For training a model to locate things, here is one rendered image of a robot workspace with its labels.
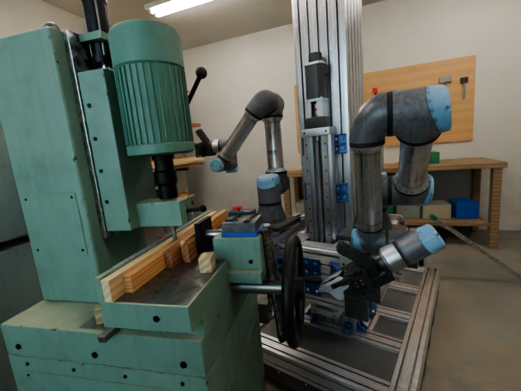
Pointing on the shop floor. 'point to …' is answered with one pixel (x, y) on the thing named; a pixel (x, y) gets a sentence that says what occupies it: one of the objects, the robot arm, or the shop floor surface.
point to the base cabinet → (239, 347)
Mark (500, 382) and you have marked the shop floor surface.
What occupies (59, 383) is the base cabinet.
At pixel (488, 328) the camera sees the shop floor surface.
